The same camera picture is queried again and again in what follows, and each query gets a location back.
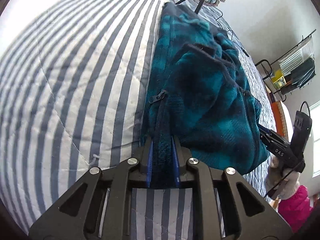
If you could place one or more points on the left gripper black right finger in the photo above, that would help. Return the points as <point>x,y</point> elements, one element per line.
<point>225,206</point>

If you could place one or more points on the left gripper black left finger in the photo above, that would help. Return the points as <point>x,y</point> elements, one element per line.
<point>98,205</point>

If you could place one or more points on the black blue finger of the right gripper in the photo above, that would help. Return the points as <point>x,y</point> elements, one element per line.
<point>268,136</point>

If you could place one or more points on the teal plaid fleece jacket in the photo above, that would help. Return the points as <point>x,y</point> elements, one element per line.
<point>198,92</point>

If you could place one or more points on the pink sleeve right forearm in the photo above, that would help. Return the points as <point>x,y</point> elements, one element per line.
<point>296,209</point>

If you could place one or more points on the black metal clothes rack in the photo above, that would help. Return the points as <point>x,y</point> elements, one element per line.
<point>269,68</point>

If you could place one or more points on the right hand in grey glove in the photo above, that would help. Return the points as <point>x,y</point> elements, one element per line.
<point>280,182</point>

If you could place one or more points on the white orange pillow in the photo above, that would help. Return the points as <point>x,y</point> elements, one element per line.
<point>281,115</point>

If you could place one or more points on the bright window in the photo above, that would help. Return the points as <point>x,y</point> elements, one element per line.
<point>315,115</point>

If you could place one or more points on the yellow box on rack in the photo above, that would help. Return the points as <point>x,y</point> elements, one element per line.
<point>278,79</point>

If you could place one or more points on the dark hanging garment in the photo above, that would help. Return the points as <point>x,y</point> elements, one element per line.
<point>299,77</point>

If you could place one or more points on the white striped hanging garment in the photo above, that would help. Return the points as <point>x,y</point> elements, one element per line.
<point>296,56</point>

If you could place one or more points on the blue white striped quilt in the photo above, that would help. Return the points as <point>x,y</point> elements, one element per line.
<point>73,85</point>

